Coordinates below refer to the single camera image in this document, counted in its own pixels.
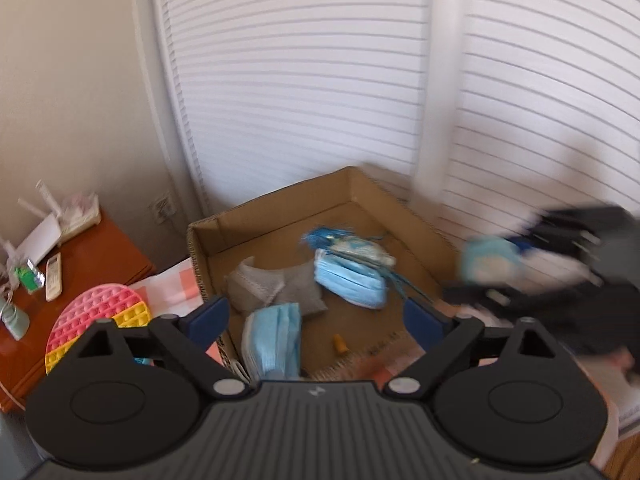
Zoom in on pink checkered tablecloth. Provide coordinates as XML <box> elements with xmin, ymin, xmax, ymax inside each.
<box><xmin>131</xmin><ymin>256</ymin><xmax>236</xmax><ymax>376</ymax></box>

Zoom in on white louvered closet door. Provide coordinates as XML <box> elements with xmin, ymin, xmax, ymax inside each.
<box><xmin>150</xmin><ymin>0</ymin><xmax>436</xmax><ymax>221</ymax></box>
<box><xmin>440</xmin><ymin>0</ymin><xmax>640</xmax><ymax>271</ymax></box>

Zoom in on white closet frame post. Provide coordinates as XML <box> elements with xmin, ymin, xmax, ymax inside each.
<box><xmin>410</xmin><ymin>0</ymin><xmax>481</xmax><ymax>201</ymax></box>

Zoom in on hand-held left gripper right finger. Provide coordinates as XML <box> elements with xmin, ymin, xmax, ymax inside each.
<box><xmin>382</xmin><ymin>299</ymin><xmax>562</xmax><ymax>402</ymax></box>

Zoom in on patterned white blue packet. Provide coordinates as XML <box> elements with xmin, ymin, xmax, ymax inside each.
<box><xmin>327</xmin><ymin>235</ymin><xmax>396</xmax><ymax>267</ymax></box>

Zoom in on rainbow pop bubble toy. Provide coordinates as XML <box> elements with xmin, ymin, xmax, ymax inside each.
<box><xmin>45</xmin><ymin>284</ymin><xmax>152</xmax><ymax>376</ymax></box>

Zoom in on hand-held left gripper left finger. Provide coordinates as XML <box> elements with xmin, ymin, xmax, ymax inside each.
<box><xmin>75</xmin><ymin>296</ymin><xmax>252</xmax><ymax>402</ymax></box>

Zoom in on wooden nightstand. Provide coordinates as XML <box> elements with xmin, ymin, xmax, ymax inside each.
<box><xmin>0</xmin><ymin>207</ymin><xmax>157</xmax><ymax>413</ymax></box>

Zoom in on cardboard box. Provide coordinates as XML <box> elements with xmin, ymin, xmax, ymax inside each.
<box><xmin>187</xmin><ymin>166</ymin><xmax>461</xmax><ymax>386</ymax></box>

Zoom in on grey knitted cloth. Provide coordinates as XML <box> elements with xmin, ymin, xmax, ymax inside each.
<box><xmin>224</xmin><ymin>257</ymin><xmax>328</xmax><ymax>317</ymax></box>

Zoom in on blue face mask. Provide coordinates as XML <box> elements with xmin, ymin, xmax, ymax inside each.
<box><xmin>241</xmin><ymin>302</ymin><xmax>303</xmax><ymax>381</ymax></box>
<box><xmin>314</xmin><ymin>249</ymin><xmax>388</xmax><ymax>310</ymax></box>

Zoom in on light blue cloth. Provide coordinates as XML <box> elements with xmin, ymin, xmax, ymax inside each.
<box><xmin>460</xmin><ymin>237</ymin><xmax>523</xmax><ymax>286</ymax></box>

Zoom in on white router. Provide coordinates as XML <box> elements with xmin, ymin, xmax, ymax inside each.
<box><xmin>0</xmin><ymin>182</ymin><xmax>63</xmax><ymax>268</ymax></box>

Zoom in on white remote control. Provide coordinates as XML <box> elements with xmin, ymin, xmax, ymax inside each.
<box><xmin>45</xmin><ymin>252</ymin><xmax>63</xmax><ymax>302</ymax></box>

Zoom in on green white small packet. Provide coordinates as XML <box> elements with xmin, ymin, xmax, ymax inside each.
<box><xmin>14</xmin><ymin>260</ymin><xmax>42</xmax><ymax>292</ymax></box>

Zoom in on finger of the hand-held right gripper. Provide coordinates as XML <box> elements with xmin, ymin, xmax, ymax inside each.
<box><xmin>510</xmin><ymin>210</ymin><xmax>601</xmax><ymax>263</ymax></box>
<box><xmin>442</xmin><ymin>282</ymin><xmax>596</xmax><ymax>321</ymax></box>

